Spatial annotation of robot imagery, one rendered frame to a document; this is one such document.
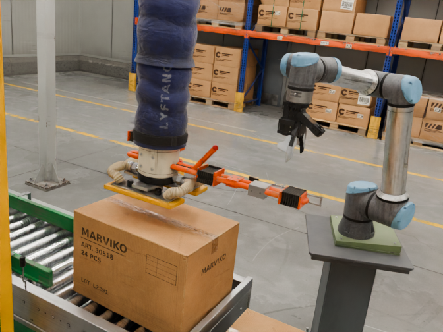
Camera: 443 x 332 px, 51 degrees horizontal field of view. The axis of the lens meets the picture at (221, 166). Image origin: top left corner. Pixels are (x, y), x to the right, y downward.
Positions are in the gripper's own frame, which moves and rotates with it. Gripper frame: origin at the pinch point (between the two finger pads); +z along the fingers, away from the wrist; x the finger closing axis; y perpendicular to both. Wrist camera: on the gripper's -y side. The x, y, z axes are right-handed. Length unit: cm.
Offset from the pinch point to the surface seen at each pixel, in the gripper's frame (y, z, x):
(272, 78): 350, 72, -826
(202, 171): 34.7, 12.2, 6.0
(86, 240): 79, 51, 22
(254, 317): 11, 80, -12
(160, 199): 47, 25, 14
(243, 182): 19.3, 14.5, -0.1
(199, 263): 27, 46, 15
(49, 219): 147, 76, -19
